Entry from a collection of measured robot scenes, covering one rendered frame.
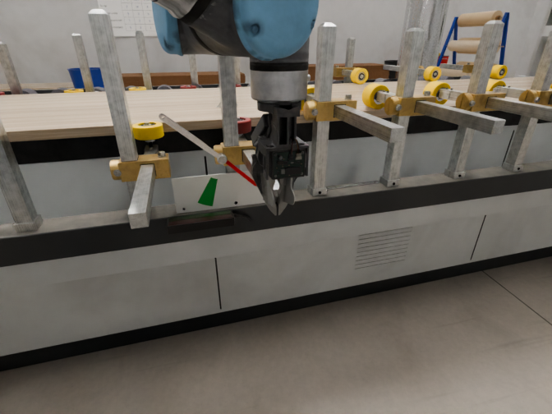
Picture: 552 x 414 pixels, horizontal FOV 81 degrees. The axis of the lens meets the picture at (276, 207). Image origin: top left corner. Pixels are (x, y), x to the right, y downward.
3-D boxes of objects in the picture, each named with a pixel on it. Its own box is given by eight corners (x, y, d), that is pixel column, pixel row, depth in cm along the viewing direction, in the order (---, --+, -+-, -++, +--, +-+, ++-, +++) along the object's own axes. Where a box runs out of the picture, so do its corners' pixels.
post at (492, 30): (460, 182, 110) (505, 20, 88) (451, 183, 109) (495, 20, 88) (453, 179, 113) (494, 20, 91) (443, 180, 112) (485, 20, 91)
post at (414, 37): (394, 196, 105) (425, 27, 83) (385, 197, 104) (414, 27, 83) (388, 192, 108) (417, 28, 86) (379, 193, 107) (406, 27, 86)
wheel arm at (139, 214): (150, 230, 59) (146, 209, 57) (131, 233, 58) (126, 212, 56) (159, 157, 96) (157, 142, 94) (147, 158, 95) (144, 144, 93)
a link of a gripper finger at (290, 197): (283, 226, 59) (284, 177, 54) (275, 211, 64) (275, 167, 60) (300, 223, 59) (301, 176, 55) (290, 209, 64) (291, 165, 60)
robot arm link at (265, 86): (245, 68, 53) (301, 67, 55) (246, 99, 55) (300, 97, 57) (256, 71, 45) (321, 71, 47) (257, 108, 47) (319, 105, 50)
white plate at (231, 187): (271, 202, 93) (270, 169, 88) (177, 213, 86) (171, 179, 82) (270, 201, 93) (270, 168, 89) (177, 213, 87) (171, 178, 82)
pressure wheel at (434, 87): (448, 77, 114) (430, 90, 114) (453, 97, 118) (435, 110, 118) (437, 75, 119) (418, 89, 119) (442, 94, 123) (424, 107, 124)
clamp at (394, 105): (434, 114, 94) (438, 96, 92) (393, 117, 91) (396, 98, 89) (420, 111, 99) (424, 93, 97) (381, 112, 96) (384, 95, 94)
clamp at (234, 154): (267, 163, 87) (266, 144, 85) (216, 167, 84) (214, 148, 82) (262, 156, 92) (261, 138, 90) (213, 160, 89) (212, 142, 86)
